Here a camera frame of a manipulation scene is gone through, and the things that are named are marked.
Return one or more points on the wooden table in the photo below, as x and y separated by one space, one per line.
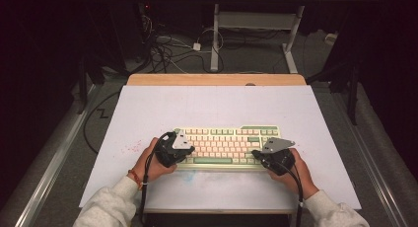
197 79

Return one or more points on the aluminium rail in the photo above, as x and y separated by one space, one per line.
374 174
49 177

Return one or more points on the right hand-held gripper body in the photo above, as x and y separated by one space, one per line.
277 145

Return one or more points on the person's left hand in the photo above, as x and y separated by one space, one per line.
153 167

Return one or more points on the white power adapter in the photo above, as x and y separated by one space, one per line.
196 46

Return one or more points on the small white box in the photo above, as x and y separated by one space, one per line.
331 38

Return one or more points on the white metal desk frame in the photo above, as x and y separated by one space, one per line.
256 20

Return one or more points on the black stand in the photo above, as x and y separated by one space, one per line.
82 89
353 95

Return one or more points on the white board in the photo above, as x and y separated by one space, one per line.
213 105

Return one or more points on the person's right hand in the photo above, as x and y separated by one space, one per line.
295 179

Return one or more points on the cream pink green keyboard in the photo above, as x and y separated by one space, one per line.
223 148

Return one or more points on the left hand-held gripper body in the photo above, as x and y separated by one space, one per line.
180 141

